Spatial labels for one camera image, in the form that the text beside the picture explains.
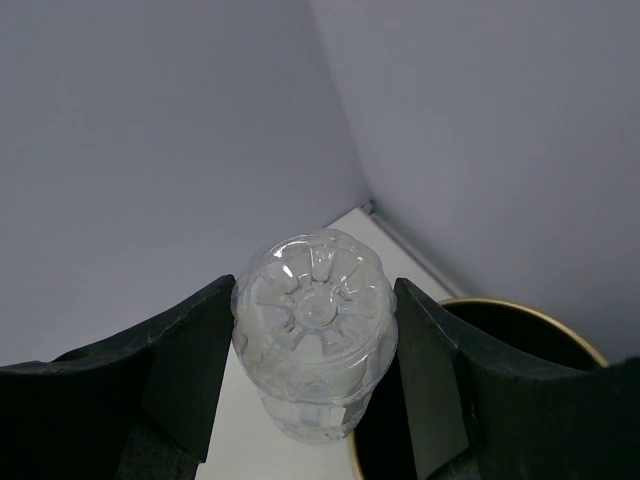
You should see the black round bin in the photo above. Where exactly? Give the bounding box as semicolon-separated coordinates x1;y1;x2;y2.
349;297;608;479

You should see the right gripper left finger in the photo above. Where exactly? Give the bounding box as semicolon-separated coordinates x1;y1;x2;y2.
1;275;235;479

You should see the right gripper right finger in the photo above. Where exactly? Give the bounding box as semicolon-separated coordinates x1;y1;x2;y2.
394;278;639;479

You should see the clear crushed plastic bottle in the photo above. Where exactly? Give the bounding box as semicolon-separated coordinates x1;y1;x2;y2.
231;229;398;443

